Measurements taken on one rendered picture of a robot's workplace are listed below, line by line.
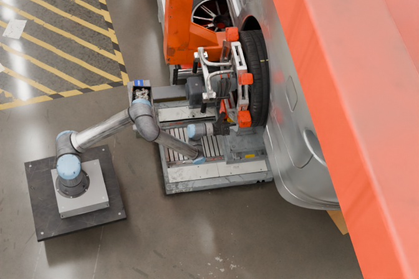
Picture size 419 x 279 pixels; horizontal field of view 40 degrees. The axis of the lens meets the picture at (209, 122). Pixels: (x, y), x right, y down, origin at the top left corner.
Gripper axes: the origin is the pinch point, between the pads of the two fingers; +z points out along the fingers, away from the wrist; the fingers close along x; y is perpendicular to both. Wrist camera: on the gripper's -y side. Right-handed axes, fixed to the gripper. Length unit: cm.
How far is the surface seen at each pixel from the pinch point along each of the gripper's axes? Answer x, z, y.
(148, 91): -36, -59, -22
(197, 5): -98, -8, -79
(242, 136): -38.1, 10.3, 20.2
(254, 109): 29.0, 3.1, -15.1
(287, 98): 76, 10, -30
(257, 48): 23, 8, -53
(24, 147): -71, -156, 20
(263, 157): -32, 25, 37
